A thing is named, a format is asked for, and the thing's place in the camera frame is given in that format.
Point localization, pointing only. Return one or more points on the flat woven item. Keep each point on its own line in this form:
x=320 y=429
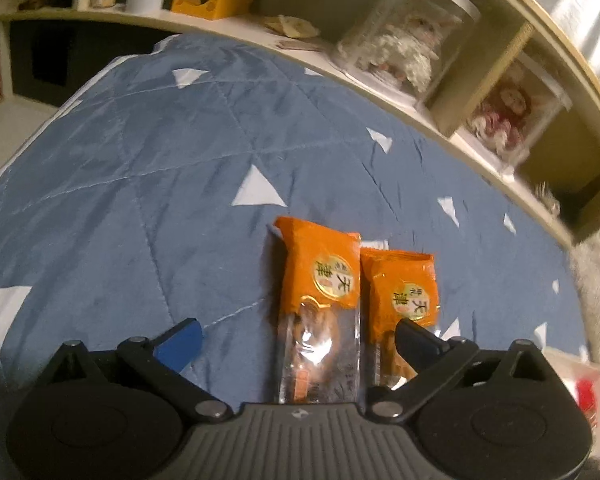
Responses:
x=290 y=27

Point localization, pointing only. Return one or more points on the blue blanket with white triangles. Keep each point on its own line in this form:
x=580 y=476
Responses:
x=129 y=185

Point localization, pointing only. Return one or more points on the red snack packet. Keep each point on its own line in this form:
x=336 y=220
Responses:
x=590 y=392

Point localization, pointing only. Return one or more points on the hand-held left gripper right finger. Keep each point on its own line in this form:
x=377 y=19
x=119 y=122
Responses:
x=417 y=342

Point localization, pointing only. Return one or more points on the cream shelf unit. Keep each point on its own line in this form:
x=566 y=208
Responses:
x=485 y=80

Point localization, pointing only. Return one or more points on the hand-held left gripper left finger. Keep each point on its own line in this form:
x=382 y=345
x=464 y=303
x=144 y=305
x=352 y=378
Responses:
x=182 y=345

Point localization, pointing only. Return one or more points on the clear jar with white doll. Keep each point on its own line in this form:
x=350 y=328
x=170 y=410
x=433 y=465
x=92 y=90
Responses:
x=410 y=45

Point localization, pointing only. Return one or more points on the orange snack packet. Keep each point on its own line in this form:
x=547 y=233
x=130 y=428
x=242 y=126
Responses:
x=315 y=260
x=400 y=275

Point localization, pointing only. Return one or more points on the clear jar with red doll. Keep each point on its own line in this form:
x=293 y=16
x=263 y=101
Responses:
x=510 y=105

